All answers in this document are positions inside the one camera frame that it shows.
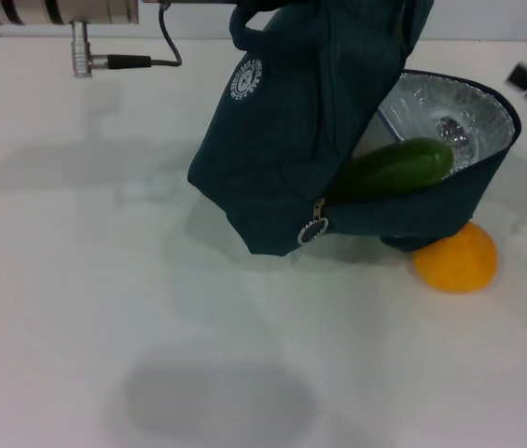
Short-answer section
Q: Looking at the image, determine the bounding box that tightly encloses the orange pear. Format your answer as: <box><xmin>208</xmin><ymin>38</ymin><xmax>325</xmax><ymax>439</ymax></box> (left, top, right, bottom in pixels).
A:
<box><xmin>411</xmin><ymin>221</ymin><xmax>499</xmax><ymax>294</ymax></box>

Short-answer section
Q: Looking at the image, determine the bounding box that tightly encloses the green cucumber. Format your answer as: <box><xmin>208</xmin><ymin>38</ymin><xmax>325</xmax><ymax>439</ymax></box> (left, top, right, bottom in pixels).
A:
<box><xmin>326</xmin><ymin>137</ymin><xmax>455</xmax><ymax>206</ymax></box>

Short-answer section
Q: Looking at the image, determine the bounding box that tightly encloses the left arm silver cable plug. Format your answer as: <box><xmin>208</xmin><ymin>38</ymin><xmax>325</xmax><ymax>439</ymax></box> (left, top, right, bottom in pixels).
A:
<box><xmin>70</xmin><ymin>4</ymin><xmax>184</xmax><ymax>79</ymax></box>

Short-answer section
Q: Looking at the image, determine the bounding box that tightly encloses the dark teal lunch bag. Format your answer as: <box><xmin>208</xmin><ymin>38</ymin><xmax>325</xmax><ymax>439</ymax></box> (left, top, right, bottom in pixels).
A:
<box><xmin>187</xmin><ymin>0</ymin><xmax>523</xmax><ymax>257</ymax></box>

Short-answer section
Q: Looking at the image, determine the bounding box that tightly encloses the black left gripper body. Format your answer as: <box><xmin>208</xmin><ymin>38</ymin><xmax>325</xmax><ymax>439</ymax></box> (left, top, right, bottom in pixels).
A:
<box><xmin>141</xmin><ymin>0</ymin><xmax>241</xmax><ymax>7</ymax></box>

